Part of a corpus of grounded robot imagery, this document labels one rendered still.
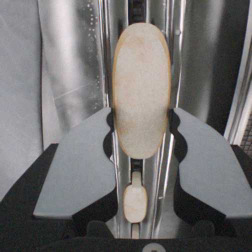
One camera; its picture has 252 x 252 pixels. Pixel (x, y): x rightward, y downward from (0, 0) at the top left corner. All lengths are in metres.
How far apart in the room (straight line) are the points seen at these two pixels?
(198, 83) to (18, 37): 0.22
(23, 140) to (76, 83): 0.16
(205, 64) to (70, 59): 0.15
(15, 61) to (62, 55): 0.09
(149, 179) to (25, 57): 0.23
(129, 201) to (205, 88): 0.19
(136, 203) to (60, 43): 0.24
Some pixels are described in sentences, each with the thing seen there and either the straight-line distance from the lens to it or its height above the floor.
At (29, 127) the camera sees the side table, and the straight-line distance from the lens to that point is 0.31.
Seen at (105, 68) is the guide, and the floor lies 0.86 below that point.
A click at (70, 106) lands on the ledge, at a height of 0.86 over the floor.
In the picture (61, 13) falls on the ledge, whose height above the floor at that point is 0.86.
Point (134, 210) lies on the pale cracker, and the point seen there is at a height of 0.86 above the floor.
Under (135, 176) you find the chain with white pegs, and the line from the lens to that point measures 0.28.
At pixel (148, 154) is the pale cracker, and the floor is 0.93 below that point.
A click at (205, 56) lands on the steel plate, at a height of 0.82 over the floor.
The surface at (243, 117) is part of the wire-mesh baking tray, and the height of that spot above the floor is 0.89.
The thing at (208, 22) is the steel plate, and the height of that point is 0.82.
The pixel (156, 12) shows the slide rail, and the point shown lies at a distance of 0.20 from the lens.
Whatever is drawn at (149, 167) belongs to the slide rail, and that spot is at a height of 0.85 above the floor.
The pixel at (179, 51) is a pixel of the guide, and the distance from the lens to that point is 0.19.
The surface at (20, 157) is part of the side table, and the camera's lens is 0.36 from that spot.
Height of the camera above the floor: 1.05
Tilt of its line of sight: 59 degrees down
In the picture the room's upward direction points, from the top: 176 degrees counter-clockwise
